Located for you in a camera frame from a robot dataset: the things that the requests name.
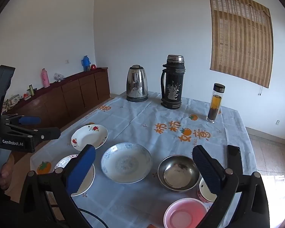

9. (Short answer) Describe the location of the light blue printed tablecloth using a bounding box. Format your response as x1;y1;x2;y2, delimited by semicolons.
30;91;258;228

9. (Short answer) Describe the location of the glass tea bottle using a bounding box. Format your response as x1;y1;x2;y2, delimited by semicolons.
206;83;226;124

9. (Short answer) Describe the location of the small white enamel bowl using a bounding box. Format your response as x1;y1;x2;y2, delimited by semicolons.
197;177;218;203

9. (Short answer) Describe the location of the stainless steel bowl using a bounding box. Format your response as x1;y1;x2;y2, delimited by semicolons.
157;155;200;192

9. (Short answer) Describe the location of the bamboo window blind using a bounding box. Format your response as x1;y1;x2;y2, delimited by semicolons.
208;0;274;89

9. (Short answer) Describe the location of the brown wooden sideboard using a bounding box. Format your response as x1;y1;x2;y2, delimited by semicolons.
0;67;111;157

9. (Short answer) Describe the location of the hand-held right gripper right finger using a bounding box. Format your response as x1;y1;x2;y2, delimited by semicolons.
192;144;271;228

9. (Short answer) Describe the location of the black cable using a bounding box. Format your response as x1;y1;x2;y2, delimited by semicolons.
79;208;110;228

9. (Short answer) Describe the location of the floral decoration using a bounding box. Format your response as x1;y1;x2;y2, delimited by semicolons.
4;94;23;111

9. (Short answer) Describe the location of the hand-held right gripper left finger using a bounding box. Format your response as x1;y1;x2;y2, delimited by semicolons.
21;144;97;228

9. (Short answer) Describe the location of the pink plastic bowl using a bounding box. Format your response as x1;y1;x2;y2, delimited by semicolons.
163;198;208;228

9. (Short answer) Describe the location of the white plate with red flowers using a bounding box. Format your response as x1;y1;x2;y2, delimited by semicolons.
71;124;109;151
53;154;96;197

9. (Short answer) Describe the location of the worn black thermos jug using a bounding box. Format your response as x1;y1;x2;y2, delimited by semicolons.
160;55;186;110

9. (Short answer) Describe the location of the stainless steel electric kettle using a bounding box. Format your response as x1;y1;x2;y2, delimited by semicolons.
126;65;149;103

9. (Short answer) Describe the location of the white plate with blue pattern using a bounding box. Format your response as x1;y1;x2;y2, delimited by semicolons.
100;142;153;184

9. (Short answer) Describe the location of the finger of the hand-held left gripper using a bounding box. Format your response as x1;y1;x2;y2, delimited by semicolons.
3;123;61;141
1;114;42;125

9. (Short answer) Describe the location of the black smartphone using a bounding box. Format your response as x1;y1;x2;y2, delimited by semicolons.
226;144;243;176

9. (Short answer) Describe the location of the pink thermos flask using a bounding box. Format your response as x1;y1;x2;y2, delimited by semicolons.
41;68;50;88

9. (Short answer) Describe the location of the person's left hand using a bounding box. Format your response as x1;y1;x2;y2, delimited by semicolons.
0;153;16;190

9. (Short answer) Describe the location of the blue thermos flask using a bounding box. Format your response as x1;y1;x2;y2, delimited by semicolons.
81;55;91;72

